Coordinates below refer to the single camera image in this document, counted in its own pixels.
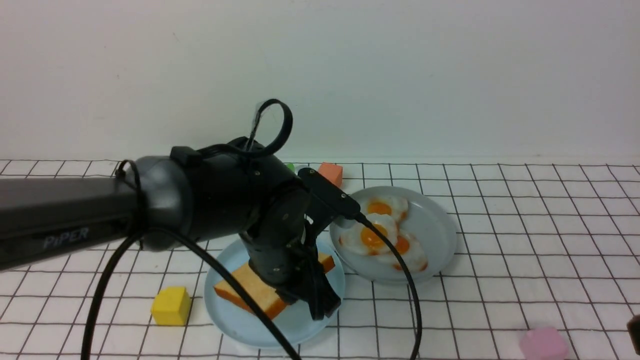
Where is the grey egg plate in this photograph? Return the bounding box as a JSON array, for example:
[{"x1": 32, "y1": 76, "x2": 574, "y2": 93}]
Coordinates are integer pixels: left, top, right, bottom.
[{"x1": 329, "y1": 186, "x2": 458, "y2": 285}]

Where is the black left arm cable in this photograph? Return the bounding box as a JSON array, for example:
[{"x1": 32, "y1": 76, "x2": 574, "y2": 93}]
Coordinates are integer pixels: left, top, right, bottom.
[{"x1": 80, "y1": 98, "x2": 423, "y2": 360}]

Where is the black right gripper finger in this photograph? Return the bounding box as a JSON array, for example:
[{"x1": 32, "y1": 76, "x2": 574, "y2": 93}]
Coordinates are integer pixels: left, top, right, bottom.
[{"x1": 626, "y1": 315, "x2": 640, "y2": 356}]

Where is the pink cube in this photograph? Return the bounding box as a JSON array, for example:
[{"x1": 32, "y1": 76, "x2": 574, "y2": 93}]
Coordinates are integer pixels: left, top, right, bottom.
[{"x1": 519, "y1": 326, "x2": 569, "y2": 360}]

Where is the light blue center plate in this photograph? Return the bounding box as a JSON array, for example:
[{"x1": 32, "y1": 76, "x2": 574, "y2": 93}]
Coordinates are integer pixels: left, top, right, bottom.
[{"x1": 203, "y1": 235, "x2": 346, "y2": 350}]

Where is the yellow cube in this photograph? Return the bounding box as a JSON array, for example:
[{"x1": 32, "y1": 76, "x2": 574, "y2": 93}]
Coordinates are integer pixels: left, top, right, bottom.
[{"x1": 150, "y1": 286, "x2": 192, "y2": 327}]

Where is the toast slice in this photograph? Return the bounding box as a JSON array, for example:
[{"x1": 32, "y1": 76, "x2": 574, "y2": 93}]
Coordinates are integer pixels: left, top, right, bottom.
[{"x1": 231, "y1": 248, "x2": 334, "y2": 321}]

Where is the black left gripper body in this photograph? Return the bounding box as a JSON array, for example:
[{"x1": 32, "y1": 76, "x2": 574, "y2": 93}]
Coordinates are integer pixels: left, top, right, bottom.
[{"x1": 240, "y1": 219, "x2": 318, "y2": 297}]

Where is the orange cube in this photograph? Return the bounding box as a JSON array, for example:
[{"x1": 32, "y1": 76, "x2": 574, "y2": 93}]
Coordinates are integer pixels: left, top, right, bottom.
[{"x1": 317, "y1": 162, "x2": 344, "y2": 188}]

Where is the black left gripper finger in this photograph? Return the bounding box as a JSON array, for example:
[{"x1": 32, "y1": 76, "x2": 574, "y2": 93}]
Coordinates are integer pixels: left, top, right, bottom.
[
  {"x1": 302, "y1": 260, "x2": 341, "y2": 321},
  {"x1": 276, "y1": 280, "x2": 313, "y2": 305}
]

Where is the checkered white tablecloth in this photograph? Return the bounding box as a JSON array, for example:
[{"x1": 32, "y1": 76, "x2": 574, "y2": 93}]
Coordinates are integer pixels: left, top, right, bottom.
[{"x1": 0, "y1": 161, "x2": 640, "y2": 360}]

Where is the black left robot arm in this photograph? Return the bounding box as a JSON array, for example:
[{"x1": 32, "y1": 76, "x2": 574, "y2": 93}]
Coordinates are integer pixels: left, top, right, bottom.
[{"x1": 0, "y1": 146, "x2": 341, "y2": 321}]

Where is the fried egg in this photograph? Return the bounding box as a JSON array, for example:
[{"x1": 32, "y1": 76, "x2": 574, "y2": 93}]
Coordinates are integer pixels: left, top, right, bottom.
[
  {"x1": 338, "y1": 213, "x2": 398, "y2": 256},
  {"x1": 365, "y1": 195, "x2": 409, "y2": 223},
  {"x1": 375, "y1": 230, "x2": 428, "y2": 272}
]

